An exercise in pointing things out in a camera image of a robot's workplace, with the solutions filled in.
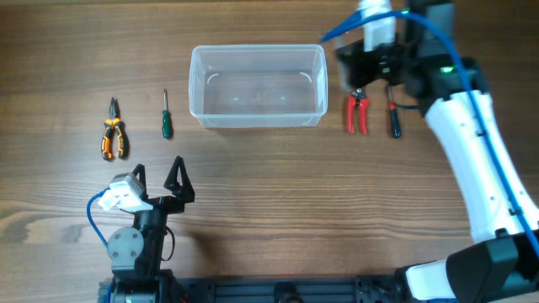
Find orange black pliers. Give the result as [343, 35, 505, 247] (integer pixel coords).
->
[100, 98, 130, 161]

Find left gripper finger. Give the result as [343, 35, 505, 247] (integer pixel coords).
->
[163, 156, 195, 203]
[132, 163, 147, 198]

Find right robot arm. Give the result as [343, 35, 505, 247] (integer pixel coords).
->
[326, 1, 538, 302]

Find clear plastic container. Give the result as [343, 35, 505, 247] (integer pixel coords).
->
[189, 44, 328, 129]

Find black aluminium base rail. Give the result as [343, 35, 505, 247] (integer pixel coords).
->
[178, 276, 394, 303]

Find left blue cable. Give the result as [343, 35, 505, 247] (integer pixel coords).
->
[86, 188, 111, 249]

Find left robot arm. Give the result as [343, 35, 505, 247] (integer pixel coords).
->
[98, 156, 195, 303]

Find green handled screwdriver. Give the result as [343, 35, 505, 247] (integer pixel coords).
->
[162, 88, 173, 140]

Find silver L socket wrench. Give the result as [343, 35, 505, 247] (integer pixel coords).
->
[334, 36, 350, 93]

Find red handled wire cutters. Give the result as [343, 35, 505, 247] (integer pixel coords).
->
[346, 88, 370, 135]

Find black red screwdriver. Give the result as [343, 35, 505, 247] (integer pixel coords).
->
[387, 85, 402, 139]

